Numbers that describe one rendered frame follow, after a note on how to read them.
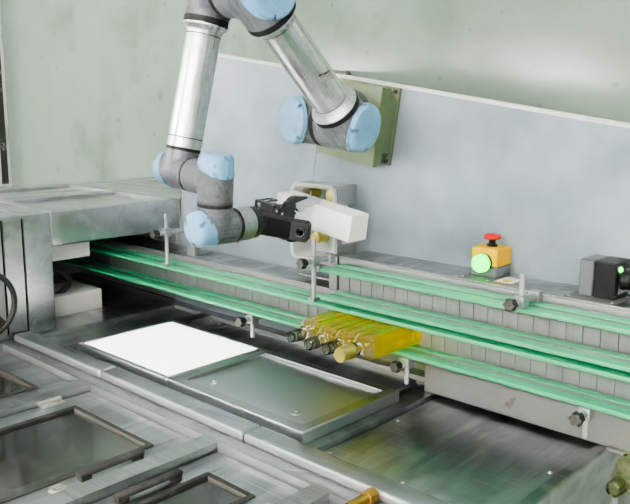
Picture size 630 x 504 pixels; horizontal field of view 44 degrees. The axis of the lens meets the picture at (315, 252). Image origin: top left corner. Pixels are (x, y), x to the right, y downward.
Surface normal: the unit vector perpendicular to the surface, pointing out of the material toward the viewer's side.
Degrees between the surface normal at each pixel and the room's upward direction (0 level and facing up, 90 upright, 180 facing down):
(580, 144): 0
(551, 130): 0
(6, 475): 90
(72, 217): 90
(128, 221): 90
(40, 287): 90
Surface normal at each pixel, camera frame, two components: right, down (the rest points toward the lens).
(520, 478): 0.00, -0.98
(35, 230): 0.73, 0.14
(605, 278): -0.68, 0.14
